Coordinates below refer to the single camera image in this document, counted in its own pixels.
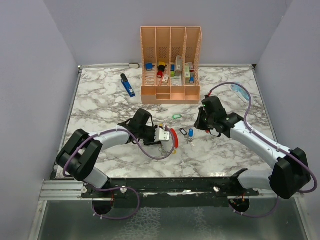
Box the red handled key organizer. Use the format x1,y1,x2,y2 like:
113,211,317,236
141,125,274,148
159,128,179,157

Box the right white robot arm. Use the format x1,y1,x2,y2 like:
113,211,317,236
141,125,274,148
194,96,311,200

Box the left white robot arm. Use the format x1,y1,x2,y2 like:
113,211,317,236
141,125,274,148
56,108,170,198

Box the silver keys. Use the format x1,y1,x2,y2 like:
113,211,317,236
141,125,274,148
184,135,195,147

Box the blue key tag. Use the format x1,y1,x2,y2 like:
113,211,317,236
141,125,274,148
188,128,194,138

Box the black key tag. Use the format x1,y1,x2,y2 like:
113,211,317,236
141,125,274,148
179,128,188,136

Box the green key tag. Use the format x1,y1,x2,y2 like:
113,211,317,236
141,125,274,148
172,114,182,119

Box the blue glue stick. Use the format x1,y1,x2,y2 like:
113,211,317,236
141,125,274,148
189,77,195,84

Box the blue white blister pack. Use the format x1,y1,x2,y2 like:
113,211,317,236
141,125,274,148
230,84,250,103

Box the white red box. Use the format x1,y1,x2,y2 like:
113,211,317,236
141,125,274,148
184,62,194,84

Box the blue stapler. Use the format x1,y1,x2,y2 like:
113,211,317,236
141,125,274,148
120,73,136,98

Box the pink pencil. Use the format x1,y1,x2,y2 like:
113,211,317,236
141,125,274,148
158,71,169,86

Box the red black stamp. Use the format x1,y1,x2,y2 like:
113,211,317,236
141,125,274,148
157,64,166,79

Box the blue stamp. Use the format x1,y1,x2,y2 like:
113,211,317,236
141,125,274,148
145,62,155,71

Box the green white box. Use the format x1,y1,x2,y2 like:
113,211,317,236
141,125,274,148
174,55,183,77

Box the yellow block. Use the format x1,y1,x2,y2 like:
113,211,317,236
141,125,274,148
158,61,167,67

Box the peach plastic desk organizer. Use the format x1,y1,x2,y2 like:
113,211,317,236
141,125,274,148
140,26,203,105

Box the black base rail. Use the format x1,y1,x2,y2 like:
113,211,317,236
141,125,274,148
81,177,259,209

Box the white wall plug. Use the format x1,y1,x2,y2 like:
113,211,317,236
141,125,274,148
128,63,140,69

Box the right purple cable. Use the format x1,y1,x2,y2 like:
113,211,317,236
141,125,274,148
206,81,318,219

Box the purple cable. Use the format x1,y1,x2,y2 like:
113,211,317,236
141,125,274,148
206,81,318,219
62,126,176,221

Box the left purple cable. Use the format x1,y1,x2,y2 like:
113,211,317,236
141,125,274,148
62,126,176,221

